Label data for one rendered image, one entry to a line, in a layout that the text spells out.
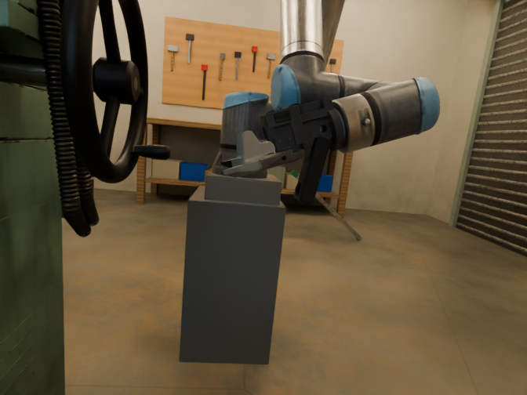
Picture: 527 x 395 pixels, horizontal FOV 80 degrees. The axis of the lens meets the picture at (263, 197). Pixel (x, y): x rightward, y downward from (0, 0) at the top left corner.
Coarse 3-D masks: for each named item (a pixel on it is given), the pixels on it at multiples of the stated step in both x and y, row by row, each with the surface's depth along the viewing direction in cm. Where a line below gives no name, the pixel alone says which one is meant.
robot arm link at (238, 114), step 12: (228, 96) 100; (240, 96) 98; (252, 96) 98; (264, 96) 101; (228, 108) 100; (240, 108) 98; (252, 108) 98; (264, 108) 101; (228, 120) 100; (240, 120) 99; (252, 120) 99; (228, 132) 101
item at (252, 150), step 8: (248, 136) 44; (248, 144) 44; (256, 144) 45; (264, 144) 46; (272, 144) 47; (248, 152) 44; (256, 152) 45; (264, 152) 46; (272, 152) 47; (248, 160) 44; (256, 160) 45; (232, 168) 44; (240, 168) 44; (248, 168) 44; (256, 168) 44; (232, 176) 44
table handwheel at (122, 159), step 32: (96, 0) 32; (128, 0) 45; (64, 32) 30; (128, 32) 51; (0, 64) 41; (32, 64) 41; (64, 64) 31; (96, 64) 41; (128, 64) 42; (64, 96) 32; (128, 96) 43; (96, 128) 35; (96, 160) 37; (128, 160) 50
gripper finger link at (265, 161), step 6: (288, 150) 47; (276, 156) 46; (282, 156) 46; (288, 156) 46; (294, 156) 47; (264, 162) 45; (270, 162) 45; (276, 162) 45; (282, 162) 46; (264, 168) 45; (270, 168) 45
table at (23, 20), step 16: (0, 0) 33; (0, 16) 33; (16, 16) 34; (32, 16) 37; (0, 32) 36; (16, 32) 35; (32, 32) 37; (0, 48) 44; (16, 48) 43; (32, 48) 42
